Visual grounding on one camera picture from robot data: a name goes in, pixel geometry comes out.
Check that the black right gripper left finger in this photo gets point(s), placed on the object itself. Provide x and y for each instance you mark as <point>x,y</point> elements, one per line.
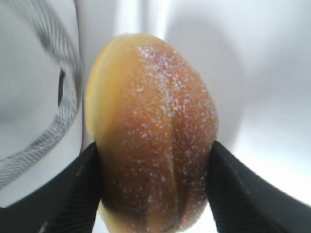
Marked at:
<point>66,204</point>

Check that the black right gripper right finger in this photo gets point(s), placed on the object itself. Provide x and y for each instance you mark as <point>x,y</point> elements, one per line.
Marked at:
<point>242,202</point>

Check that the navy blue lunch bag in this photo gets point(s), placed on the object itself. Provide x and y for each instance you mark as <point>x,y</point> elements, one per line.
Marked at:
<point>40,80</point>

